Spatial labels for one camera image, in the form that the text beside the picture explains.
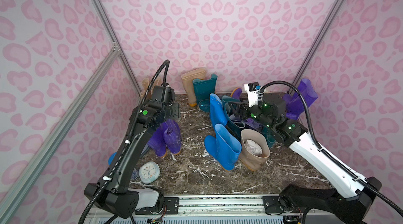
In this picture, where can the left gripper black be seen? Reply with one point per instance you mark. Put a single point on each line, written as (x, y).
(173, 111)

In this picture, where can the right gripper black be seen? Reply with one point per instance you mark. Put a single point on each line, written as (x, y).
(242, 111)

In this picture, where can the blue boot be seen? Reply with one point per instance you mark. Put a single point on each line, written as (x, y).
(217, 115)
(224, 147)

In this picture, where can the beige boot with paper stuffing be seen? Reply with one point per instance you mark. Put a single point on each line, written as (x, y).
(255, 150)

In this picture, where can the beige boot pair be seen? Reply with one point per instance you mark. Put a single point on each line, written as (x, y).
(156, 83)
(145, 84)

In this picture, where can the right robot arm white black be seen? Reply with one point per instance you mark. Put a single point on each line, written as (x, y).
(351, 195)

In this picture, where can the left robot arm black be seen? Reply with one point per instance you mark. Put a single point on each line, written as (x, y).
(112, 192)

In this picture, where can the purple boot tip at back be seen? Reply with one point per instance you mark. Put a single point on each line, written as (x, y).
(236, 93)

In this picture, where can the teal boot lying in pile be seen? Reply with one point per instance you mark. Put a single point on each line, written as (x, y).
(229, 101)

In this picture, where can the teal boot standing at back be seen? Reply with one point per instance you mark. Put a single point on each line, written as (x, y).
(203, 89)

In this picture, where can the teal boot upside down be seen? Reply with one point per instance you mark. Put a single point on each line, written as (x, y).
(269, 138)

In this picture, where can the mint alarm clock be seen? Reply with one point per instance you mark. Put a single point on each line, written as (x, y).
(149, 172)

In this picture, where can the blue printed can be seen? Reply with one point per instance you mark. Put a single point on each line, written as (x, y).
(111, 158)

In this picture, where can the aluminium diagonal brace left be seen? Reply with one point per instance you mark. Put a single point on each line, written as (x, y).
(19, 191)

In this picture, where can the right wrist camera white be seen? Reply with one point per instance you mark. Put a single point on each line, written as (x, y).
(252, 90)

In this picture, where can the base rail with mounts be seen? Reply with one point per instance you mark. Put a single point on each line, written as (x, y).
(217, 209)

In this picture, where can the aluminium frame post left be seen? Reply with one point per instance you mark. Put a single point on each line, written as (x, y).
(105, 21)

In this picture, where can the aluminium frame post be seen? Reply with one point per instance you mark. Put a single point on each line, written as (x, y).
(105, 21)
(328, 21)

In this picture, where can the aluminium frame post right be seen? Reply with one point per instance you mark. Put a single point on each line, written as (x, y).
(328, 21)

